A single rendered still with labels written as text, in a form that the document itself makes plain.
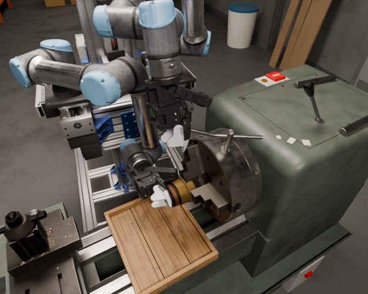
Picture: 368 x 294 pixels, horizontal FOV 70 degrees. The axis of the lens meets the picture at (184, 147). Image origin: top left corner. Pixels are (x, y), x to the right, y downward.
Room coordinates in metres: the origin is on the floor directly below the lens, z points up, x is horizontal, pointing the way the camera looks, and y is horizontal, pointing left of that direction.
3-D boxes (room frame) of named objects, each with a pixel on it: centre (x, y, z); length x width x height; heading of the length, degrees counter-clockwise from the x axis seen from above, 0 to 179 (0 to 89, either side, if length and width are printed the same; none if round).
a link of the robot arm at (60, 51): (1.12, 0.55, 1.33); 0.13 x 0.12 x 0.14; 150
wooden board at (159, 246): (0.53, 0.10, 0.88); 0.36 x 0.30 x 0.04; 29
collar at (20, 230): (0.42, 0.47, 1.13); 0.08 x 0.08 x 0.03
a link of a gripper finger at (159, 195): (0.54, 0.08, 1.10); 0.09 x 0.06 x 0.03; 29
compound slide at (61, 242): (0.43, 0.44, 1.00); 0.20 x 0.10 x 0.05; 119
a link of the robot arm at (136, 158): (0.71, 0.17, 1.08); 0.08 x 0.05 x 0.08; 119
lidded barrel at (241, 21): (4.93, -1.01, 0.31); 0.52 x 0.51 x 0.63; 111
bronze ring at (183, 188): (0.58, 0.01, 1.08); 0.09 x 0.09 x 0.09; 30
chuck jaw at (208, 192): (0.54, -0.10, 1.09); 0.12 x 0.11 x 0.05; 29
